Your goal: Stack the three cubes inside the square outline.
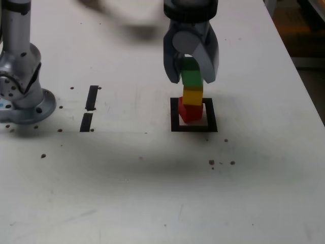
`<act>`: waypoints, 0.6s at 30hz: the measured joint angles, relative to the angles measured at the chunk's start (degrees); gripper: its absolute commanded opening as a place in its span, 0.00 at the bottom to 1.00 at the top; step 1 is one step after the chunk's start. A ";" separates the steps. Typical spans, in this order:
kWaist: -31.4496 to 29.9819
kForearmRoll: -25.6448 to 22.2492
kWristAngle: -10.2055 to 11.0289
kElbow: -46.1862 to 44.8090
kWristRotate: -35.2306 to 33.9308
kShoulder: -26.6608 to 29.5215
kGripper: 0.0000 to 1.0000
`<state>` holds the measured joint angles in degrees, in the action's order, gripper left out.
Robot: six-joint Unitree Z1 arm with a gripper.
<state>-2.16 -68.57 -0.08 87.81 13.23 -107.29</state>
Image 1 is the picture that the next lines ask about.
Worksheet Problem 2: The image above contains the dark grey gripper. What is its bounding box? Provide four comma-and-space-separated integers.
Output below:
162, 20, 220, 84

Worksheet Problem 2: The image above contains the green cube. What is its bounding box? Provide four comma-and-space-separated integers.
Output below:
180, 57, 204, 88

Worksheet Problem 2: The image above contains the yellow cube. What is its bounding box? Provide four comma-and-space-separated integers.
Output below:
182, 85, 205, 106

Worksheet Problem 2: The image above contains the red cube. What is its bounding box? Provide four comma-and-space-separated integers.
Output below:
177, 96, 204, 124

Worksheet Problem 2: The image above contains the black tape square outline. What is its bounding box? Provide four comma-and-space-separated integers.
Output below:
170, 97, 219, 133

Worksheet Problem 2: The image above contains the black tape strip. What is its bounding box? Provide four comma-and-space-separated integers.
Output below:
79, 85, 100, 133

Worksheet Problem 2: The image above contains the grey background beam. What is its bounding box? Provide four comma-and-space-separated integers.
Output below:
291, 56, 325, 70

